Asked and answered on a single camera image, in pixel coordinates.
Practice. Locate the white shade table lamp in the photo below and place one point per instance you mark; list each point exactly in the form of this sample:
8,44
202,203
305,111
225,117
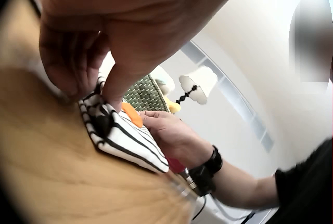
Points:
200,83

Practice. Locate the person's left fingers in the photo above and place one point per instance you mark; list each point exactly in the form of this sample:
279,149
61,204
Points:
67,63

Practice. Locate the person's right thumb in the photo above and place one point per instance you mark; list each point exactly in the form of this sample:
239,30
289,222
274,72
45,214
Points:
153,116

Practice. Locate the green woven basket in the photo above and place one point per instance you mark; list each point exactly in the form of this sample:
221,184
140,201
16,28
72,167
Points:
147,94

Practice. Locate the black wrist band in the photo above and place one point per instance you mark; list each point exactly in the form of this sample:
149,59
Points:
208,166

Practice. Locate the pink round thing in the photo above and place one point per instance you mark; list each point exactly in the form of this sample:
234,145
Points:
176,163

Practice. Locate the white window frame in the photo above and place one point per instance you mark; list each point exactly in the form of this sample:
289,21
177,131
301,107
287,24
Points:
234,96

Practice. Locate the silver metal cylinder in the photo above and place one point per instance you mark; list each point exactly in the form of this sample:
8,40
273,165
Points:
191,179

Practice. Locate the person's left thumb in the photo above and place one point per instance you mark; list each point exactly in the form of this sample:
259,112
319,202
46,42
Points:
120,78

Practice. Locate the black striped white cloth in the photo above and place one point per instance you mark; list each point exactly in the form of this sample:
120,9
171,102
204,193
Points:
130,140

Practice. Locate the person's right hand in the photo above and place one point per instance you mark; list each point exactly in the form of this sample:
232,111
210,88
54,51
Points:
174,138

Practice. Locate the yellow plush toy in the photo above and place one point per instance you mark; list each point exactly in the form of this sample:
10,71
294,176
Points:
173,106

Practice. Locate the person's left hand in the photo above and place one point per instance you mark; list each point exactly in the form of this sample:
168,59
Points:
135,13

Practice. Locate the person's body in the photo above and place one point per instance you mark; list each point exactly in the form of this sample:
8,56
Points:
309,182

